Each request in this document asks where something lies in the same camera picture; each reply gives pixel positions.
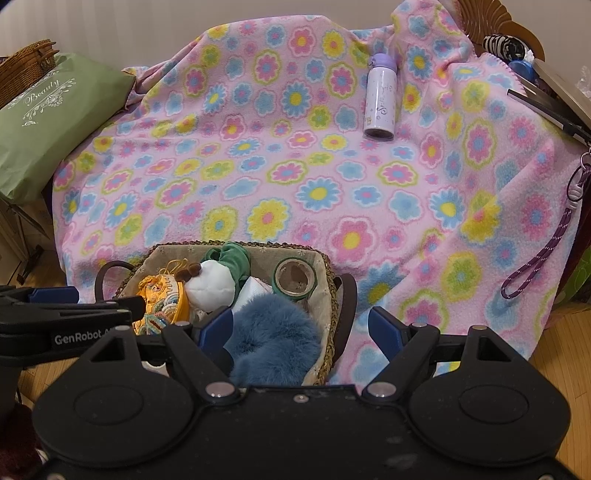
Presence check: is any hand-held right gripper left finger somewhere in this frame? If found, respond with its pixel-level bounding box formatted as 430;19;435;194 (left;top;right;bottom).
85;308;240;403

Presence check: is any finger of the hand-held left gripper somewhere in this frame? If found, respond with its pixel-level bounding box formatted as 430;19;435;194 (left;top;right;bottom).
0;285;80;306
0;295;145;325

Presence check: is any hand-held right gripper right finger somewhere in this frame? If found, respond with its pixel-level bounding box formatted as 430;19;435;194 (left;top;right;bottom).
362;306;511;401

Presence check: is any green white bird plush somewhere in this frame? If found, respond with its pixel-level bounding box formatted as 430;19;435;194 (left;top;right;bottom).
174;243;251;311

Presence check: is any white cloth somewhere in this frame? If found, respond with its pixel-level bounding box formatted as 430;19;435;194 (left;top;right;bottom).
233;276;274;317

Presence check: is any blue fluffy fur scrunchie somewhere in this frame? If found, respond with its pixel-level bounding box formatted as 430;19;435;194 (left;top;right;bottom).
217;294;324;386

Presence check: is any orange embroidered pouch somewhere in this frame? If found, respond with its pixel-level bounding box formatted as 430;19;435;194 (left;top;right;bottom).
133;258;191;337

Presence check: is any green tape roll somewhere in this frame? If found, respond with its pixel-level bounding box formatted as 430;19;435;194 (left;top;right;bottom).
272;257;318;302

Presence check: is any fabric-lined woven basket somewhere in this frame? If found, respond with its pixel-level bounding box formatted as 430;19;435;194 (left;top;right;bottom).
95;241;358;387

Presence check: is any dark red fuzzy cloth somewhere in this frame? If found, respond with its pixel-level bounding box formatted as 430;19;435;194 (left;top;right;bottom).
0;401;44;467

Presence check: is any green printed pillow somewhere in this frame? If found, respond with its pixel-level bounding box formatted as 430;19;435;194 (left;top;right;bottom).
0;52;137;204

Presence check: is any pink floral fleece blanket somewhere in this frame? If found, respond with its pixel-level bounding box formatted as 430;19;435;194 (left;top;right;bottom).
51;0;591;374

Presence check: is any purple white bottle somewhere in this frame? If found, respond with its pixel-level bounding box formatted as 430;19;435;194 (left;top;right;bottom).
362;52;398;140

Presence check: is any brown wicker basket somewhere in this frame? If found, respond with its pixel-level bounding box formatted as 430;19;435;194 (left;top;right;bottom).
0;39;58;109

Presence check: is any blue round object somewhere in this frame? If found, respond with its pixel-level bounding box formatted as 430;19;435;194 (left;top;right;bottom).
510;59;539;84

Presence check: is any zebra striped item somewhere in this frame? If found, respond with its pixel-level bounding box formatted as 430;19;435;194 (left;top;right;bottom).
482;34;525;63

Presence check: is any carved wooden chair back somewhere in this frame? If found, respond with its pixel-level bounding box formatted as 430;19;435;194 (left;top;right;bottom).
455;0;546;61

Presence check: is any purple cord lanyard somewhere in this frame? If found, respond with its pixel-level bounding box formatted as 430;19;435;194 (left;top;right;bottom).
501;150;591;300

